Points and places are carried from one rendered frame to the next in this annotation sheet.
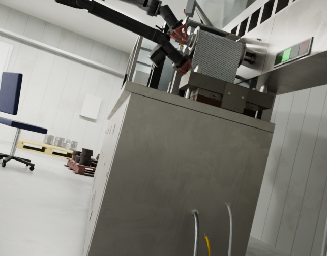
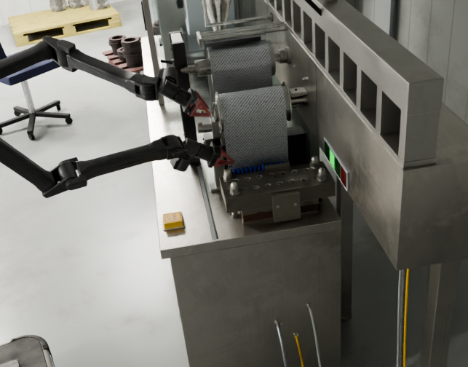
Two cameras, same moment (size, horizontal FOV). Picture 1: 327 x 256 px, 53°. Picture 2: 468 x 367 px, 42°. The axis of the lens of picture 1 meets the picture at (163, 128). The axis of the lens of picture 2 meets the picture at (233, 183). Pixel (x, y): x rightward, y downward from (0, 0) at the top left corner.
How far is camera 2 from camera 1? 159 cm
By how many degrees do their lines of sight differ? 35
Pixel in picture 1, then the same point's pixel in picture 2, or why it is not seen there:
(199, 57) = (232, 139)
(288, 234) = not seen: hidden behind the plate
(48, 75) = not seen: outside the picture
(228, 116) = (283, 235)
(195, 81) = (235, 207)
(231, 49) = (271, 111)
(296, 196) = (460, 86)
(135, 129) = (189, 285)
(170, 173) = (241, 304)
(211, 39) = (240, 112)
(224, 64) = (268, 133)
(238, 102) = (292, 210)
